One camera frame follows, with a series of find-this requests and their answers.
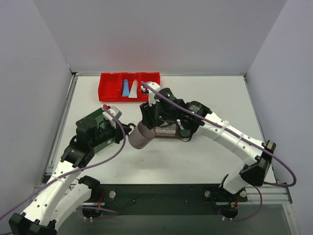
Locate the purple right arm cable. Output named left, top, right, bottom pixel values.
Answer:
left=141, top=82, right=298, bottom=222

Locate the blue toothpaste tube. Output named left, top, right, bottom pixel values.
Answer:
left=122, top=79, right=130, bottom=97

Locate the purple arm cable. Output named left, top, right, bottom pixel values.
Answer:
left=0, top=105, right=127, bottom=235
left=141, top=82, right=298, bottom=222

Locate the red plastic divided bin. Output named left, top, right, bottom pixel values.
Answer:
left=98, top=72, right=160, bottom=102

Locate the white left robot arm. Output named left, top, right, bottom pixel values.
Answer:
left=9, top=115, right=132, bottom=235

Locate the white toothpaste tube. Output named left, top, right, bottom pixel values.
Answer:
left=128, top=79, right=138, bottom=99

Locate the clear plastic bag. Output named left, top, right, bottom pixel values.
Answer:
left=155, top=124, right=177, bottom=138

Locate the translucent purple cup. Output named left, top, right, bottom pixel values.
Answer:
left=128, top=122, right=155, bottom=149

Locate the green metal tray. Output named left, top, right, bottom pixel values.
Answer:
left=76, top=108, right=115, bottom=154

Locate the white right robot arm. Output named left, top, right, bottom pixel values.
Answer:
left=140, top=86, right=276, bottom=195

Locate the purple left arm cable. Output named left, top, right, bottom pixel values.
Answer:
left=0, top=105, right=127, bottom=235

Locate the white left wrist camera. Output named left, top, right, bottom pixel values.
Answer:
left=102, top=104, right=122, bottom=129

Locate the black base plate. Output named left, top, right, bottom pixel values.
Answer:
left=81, top=184, right=247, bottom=218

